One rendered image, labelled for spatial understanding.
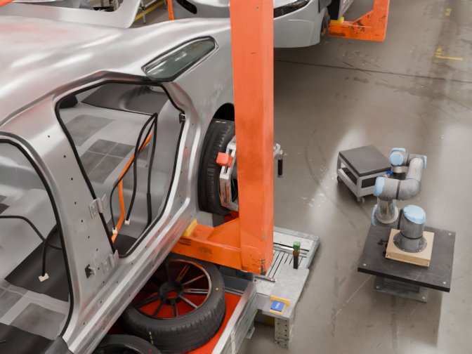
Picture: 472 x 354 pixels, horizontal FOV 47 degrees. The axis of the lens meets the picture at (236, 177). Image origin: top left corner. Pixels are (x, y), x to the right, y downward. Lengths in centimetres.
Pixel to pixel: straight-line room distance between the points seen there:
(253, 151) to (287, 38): 318
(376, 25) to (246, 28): 442
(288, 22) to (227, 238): 306
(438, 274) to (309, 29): 311
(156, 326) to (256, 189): 97
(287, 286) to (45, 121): 184
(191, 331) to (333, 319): 110
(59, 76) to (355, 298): 257
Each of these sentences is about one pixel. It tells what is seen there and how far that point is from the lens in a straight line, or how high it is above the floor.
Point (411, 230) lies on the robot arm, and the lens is 388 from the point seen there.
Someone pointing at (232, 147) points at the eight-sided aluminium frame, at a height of 111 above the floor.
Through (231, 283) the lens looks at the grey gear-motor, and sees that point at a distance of 391.
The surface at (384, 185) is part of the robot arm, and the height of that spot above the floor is 108.
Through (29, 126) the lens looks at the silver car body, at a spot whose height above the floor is 191.
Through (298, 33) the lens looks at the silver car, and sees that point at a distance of 596.
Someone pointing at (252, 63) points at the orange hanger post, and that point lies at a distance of 267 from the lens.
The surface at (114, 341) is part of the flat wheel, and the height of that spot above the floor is 51.
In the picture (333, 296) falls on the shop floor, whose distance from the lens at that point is 407.
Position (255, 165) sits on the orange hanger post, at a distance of 294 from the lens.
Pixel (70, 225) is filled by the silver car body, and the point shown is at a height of 147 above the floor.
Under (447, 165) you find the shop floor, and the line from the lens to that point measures 563.
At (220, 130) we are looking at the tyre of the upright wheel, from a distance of 360.
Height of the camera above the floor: 294
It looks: 34 degrees down
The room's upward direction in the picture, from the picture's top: 3 degrees counter-clockwise
